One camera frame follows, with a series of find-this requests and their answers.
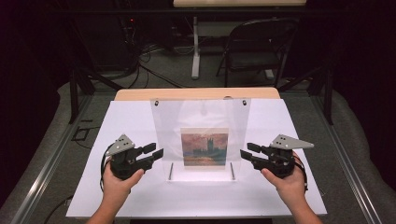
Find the clear acrylic picture frame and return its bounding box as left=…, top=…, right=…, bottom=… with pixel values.
left=149, top=98, right=252, bottom=183

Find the painting print card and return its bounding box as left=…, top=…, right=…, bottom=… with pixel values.
left=180, top=126, right=230, bottom=171

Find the black metal stand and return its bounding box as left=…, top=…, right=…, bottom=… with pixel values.
left=68, top=66, right=125, bottom=124
left=277, top=65, right=334, bottom=126

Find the black folding chair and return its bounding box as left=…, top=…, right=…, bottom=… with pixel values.
left=216, top=18, right=300, bottom=89

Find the person's left hand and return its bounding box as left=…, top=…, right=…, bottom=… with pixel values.
left=102, top=161, right=145, bottom=200

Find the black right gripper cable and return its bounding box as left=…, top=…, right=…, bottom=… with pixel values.
left=292, top=154, right=309, bottom=191

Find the bundle of black floor cables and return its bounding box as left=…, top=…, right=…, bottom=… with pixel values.
left=122, top=18, right=188, bottom=90

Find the person's right hand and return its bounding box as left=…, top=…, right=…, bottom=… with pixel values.
left=261, top=151, right=307, bottom=203

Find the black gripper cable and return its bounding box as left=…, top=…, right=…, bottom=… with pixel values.
left=292, top=154, right=309, bottom=191
left=99, top=144, right=115, bottom=192

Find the desk with white legs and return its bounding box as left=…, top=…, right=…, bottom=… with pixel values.
left=172, top=0, right=307, bottom=80

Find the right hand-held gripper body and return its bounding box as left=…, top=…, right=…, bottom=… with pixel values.
left=262, top=133, right=315, bottom=179

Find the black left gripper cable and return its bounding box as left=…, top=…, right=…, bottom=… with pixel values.
left=99, top=144, right=115, bottom=192

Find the black floor cable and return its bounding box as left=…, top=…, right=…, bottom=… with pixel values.
left=43, top=194, right=75, bottom=224

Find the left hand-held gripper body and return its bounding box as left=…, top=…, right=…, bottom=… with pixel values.
left=106, top=133, right=148, bottom=181

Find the aluminium floor rail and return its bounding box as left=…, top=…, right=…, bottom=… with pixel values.
left=311, top=92, right=383, bottom=224
left=10, top=92, right=94, bottom=224

